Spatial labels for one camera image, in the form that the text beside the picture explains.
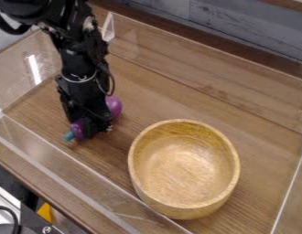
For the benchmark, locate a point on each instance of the brown wooden bowl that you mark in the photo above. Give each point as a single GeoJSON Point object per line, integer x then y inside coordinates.
{"type": "Point", "coordinates": [185, 168]}

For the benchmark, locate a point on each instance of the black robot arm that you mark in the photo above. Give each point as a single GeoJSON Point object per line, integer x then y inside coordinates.
{"type": "Point", "coordinates": [22, 14]}

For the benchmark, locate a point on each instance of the clear acrylic tray wall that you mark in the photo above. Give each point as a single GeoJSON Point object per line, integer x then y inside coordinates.
{"type": "Point", "coordinates": [172, 76]}

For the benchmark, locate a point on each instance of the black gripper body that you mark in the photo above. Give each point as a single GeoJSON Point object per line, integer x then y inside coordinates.
{"type": "Point", "coordinates": [83, 52]}

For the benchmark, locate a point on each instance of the yellow black equipment base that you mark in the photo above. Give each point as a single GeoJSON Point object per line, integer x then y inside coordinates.
{"type": "Point", "coordinates": [26, 214]}

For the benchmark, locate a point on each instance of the purple toy eggplant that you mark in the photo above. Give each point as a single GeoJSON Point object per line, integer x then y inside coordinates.
{"type": "Point", "coordinates": [114, 105]}

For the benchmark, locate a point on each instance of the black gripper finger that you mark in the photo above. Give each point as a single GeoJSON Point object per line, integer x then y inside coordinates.
{"type": "Point", "coordinates": [96, 122]}
{"type": "Point", "coordinates": [71, 108]}

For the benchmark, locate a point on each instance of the clear acrylic corner bracket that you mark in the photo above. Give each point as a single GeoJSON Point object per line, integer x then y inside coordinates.
{"type": "Point", "coordinates": [108, 28]}

